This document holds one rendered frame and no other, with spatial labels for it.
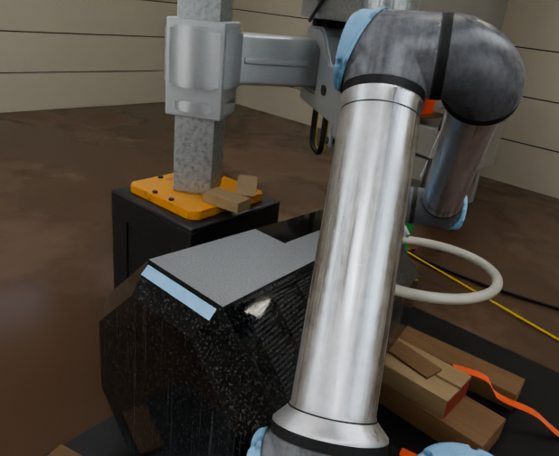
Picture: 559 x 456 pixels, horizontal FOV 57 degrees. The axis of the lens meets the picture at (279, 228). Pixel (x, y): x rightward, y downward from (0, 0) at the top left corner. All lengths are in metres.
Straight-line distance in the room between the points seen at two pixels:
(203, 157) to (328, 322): 1.87
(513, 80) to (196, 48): 1.68
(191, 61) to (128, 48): 6.07
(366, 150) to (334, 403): 0.31
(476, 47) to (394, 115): 0.13
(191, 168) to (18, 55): 5.39
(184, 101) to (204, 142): 0.21
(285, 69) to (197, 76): 0.45
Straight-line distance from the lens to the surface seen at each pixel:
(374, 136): 0.68
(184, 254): 1.74
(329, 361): 0.65
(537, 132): 6.51
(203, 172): 2.47
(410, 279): 2.16
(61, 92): 7.95
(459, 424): 2.43
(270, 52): 2.49
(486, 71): 0.75
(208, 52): 2.30
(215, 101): 2.34
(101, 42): 8.14
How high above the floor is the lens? 1.66
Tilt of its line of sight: 23 degrees down
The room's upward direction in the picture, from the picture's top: 7 degrees clockwise
